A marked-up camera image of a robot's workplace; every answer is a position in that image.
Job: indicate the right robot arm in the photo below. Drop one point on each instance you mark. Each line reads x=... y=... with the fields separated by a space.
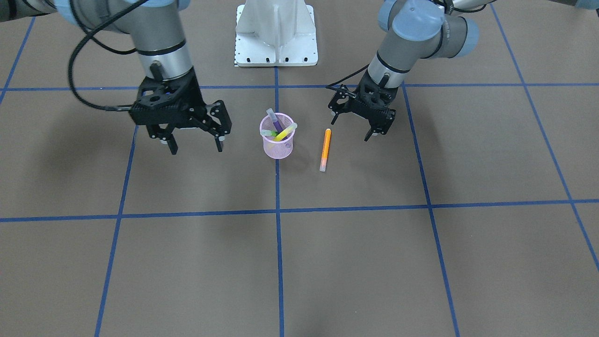
x=154 y=26

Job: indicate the purple highlighter pen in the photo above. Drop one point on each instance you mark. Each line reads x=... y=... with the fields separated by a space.
x=274 y=119

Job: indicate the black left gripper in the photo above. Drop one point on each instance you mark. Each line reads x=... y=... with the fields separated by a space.
x=346 y=101

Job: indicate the orange highlighter pen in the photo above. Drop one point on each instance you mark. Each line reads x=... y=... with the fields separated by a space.
x=325 y=150

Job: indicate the green highlighter pen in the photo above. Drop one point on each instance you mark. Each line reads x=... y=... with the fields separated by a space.
x=268 y=133

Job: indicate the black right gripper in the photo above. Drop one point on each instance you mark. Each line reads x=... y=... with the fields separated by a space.
x=202 y=110

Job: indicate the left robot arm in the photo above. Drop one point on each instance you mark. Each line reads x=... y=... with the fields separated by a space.
x=415 y=29

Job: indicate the blue tape grid lines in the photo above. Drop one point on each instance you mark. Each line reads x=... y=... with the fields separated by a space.
x=476 y=216

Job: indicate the white pedestal column base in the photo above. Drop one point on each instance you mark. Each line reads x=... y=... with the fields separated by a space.
x=275 y=33

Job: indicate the yellow highlighter pen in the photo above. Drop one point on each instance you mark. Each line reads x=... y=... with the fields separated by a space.
x=285 y=133

